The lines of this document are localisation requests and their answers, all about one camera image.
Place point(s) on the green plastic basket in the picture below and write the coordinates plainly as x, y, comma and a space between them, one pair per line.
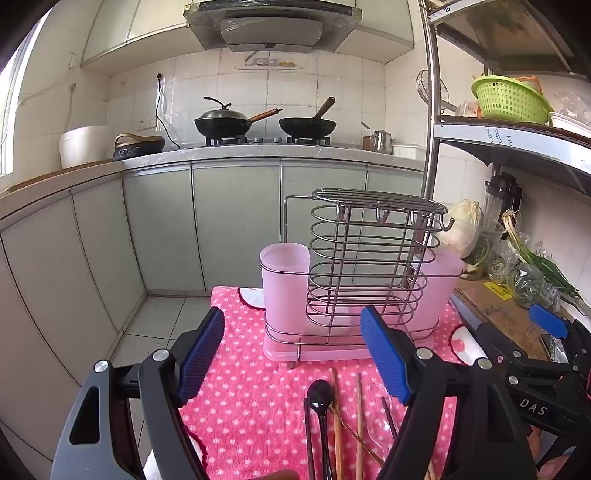
508, 101

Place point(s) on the range hood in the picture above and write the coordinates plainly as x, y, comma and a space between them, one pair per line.
272, 27

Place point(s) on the grey wall cabinet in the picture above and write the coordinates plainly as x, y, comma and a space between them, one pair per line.
138, 27
383, 32

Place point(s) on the gas stove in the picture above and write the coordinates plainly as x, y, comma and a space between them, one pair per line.
268, 140

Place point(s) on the cardboard box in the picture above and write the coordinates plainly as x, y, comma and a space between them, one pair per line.
498, 314

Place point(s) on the black wok with lid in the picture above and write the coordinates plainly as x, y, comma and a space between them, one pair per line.
221, 122

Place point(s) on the steel kettle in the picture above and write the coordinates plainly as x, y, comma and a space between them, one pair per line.
382, 142

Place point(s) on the clear plastic spoon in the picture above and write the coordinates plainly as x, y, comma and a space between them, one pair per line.
376, 427

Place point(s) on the wall socket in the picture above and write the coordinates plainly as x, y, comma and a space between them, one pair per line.
147, 124

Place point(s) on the black plastic spoon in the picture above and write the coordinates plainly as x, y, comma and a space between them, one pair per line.
319, 394

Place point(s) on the silver metal object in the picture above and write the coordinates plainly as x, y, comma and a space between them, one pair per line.
554, 348

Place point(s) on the pink polka dot blanket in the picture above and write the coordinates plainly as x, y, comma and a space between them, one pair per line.
258, 406

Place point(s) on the green onions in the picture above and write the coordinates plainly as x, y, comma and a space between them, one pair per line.
540, 263

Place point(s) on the thin wooden chopstick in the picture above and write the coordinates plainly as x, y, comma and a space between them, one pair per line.
367, 451

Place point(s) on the glass wall shelf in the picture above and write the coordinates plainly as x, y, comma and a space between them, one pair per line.
270, 68

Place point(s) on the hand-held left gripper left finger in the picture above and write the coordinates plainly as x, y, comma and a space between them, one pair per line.
203, 355

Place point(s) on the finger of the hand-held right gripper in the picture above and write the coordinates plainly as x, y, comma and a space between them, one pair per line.
547, 321
512, 355

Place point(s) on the napa cabbage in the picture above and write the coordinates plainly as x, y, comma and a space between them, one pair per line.
461, 226

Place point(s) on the white rectangular container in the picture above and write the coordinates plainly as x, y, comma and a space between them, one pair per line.
406, 151

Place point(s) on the white rice cooker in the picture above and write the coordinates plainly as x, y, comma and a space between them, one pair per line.
83, 147

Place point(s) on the black blender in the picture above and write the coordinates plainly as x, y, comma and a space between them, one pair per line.
501, 194

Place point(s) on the window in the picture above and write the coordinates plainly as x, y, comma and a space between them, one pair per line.
9, 129

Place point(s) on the small brown jar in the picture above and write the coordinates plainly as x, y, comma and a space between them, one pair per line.
366, 143

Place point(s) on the white packet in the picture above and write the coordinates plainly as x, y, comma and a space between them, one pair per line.
467, 110

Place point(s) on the plastic bag of greens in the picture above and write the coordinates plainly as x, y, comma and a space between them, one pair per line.
526, 284

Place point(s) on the black electric cooker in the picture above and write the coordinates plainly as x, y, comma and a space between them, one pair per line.
138, 146

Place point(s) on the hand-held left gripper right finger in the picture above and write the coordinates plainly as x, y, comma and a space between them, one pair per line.
383, 355

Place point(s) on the white plastic tray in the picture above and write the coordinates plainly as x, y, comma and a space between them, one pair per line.
572, 122

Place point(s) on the dark brown chopstick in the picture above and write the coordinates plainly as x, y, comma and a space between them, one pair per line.
389, 417

